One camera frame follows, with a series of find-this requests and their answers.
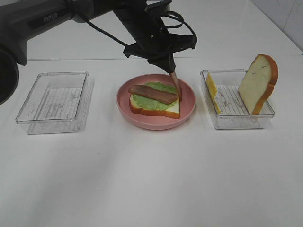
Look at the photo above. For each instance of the left clear plastic container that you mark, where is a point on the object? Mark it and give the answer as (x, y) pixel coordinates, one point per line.
(57, 103)

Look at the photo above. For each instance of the short bacon strip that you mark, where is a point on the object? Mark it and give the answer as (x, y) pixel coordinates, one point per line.
(176, 84)

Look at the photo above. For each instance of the yellow cheese slice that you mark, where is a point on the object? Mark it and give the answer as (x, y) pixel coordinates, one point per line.
(213, 91)

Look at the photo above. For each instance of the green lettuce leaf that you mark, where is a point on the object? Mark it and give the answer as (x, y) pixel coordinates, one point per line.
(151, 104)

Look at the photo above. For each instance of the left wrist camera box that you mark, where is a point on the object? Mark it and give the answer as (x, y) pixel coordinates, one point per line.
(159, 6)

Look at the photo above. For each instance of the pink round plate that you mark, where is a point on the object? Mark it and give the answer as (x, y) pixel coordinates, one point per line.
(187, 104)

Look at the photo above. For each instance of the right clear plastic container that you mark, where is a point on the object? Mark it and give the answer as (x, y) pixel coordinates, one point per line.
(227, 110)

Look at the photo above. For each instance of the clear plastic container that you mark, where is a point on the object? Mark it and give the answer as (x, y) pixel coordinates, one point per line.
(57, 103)
(227, 110)

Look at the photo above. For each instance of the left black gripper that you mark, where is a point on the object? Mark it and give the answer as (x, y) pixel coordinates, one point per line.
(152, 37)

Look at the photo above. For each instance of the long bacon strip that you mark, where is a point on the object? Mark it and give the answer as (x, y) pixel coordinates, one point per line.
(151, 93)

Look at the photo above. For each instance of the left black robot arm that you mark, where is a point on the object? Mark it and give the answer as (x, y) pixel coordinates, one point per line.
(24, 20)

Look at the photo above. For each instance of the bread slice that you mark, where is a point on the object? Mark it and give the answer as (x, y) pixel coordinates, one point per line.
(154, 112)
(258, 83)

